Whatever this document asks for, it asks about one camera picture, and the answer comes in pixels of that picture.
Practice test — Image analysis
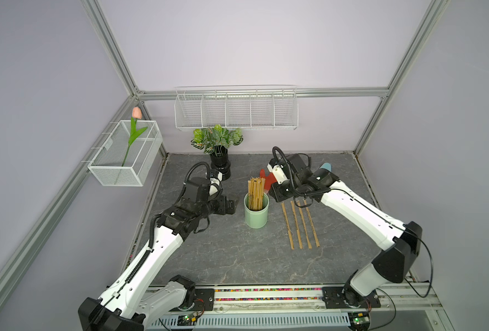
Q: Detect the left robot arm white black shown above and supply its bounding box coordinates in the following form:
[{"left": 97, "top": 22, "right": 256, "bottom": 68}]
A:
[{"left": 78, "top": 195, "right": 237, "bottom": 330}]

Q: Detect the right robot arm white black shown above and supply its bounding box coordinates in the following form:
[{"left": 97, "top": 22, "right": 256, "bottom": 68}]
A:
[{"left": 268, "top": 165, "right": 422, "bottom": 308}]

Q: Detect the bundle of brown paper straws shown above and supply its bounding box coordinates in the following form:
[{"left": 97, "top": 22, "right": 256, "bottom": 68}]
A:
[{"left": 247, "top": 177, "right": 265, "bottom": 211}]

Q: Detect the mint green storage cup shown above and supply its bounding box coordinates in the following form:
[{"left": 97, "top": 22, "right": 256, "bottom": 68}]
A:
[{"left": 244, "top": 193, "right": 269, "bottom": 229}]

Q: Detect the red hand-shaped scraper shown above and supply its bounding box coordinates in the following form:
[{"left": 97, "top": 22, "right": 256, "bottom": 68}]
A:
[{"left": 260, "top": 169, "right": 277, "bottom": 193}]

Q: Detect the black plant pot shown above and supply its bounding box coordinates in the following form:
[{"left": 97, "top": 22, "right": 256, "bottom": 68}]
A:
[{"left": 209, "top": 146, "right": 231, "bottom": 181}]

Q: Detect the teal small spatula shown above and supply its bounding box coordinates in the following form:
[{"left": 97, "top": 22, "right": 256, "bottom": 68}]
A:
[{"left": 320, "top": 163, "right": 332, "bottom": 172}]

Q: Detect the green artificial plant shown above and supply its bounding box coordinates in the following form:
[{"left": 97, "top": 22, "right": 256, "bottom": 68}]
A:
[{"left": 191, "top": 125, "right": 243, "bottom": 156}]

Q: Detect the white mesh basket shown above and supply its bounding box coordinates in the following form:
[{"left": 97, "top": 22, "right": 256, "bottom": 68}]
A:
[{"left": 87, "top": 119, "right": 163, "bottom": 187}]

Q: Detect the pink artificial tulip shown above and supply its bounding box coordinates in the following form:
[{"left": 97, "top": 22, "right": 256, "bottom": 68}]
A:
[{"left": 121, "top": 106, "right": 147, "bottom": 166}]

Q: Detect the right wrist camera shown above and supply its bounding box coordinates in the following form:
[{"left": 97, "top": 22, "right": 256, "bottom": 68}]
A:
[{"left": 267, "top": 153, "right": 312, "bottom": 186}]

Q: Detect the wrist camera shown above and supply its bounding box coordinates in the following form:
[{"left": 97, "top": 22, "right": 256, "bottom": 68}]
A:
[
  {"left": 267, "top": 153, "right": 312, "bottom": 186},
  {"left": 181, "top": 177, "right": 222, "bottom": 203}
]

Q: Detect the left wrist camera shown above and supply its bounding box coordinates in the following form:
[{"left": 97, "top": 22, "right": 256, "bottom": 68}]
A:
[{"left": 181, "top": 177, "right": 222, "bottom": 203}]

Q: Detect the white wire wall shelf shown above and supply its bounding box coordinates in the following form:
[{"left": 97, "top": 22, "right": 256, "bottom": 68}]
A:
[{"left": 174, "top": 85, "right": 299, "bottom": 130}]

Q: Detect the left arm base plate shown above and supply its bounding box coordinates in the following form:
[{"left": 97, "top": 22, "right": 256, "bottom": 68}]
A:
[{"left": 171, "top": 288, "right": 215, "bottom": 312}]

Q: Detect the aluminium front rail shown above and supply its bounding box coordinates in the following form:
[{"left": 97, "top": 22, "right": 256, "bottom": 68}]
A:
[{"left": 91, "top": 282, "right": 444, "bottom": 317}]

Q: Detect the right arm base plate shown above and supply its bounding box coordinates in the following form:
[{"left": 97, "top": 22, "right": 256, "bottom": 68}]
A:
[{"left": 322, "top": 285, "right": 381, "bottom": 309}]

